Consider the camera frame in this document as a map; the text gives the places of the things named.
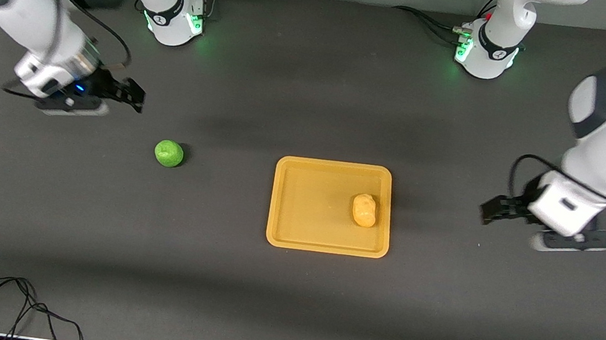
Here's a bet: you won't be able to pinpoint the green apple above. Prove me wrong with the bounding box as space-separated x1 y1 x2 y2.
153 139 186 170

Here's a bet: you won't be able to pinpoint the yellow rectangular tray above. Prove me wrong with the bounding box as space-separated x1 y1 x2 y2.
265 153 400 262

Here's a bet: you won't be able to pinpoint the yellow potato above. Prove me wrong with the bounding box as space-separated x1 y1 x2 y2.
349 192 380 229

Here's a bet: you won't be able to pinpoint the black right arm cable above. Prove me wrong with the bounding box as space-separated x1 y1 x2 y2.
39 0 140 75

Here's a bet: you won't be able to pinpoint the black left base cables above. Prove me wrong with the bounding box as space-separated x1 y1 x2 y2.
389 5 471 47

